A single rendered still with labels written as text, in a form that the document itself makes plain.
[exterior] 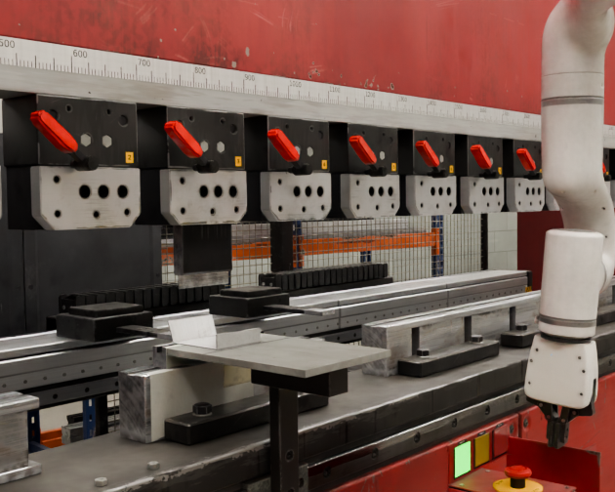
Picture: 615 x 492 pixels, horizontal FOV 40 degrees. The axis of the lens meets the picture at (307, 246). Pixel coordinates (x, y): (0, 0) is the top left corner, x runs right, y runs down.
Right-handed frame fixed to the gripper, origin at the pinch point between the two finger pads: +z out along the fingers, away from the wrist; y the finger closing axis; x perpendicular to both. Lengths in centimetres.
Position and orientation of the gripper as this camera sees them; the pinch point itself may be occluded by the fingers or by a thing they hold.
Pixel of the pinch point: (557, 433)
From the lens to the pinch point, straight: 140.9
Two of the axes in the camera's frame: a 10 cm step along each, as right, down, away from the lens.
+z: -0.5, 9.9, 1.0
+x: 6.3, -0.5, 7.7
